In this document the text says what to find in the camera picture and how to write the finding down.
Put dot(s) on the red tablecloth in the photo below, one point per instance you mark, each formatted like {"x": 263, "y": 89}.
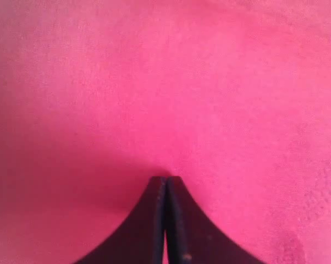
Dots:
{"x": 98, "y": 96}

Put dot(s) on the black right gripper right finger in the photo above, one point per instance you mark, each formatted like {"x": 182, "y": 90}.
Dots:
{"x": 192, "y": 237}

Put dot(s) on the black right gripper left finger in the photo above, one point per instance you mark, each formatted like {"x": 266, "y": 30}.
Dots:
{"x": 140, "y": 238}

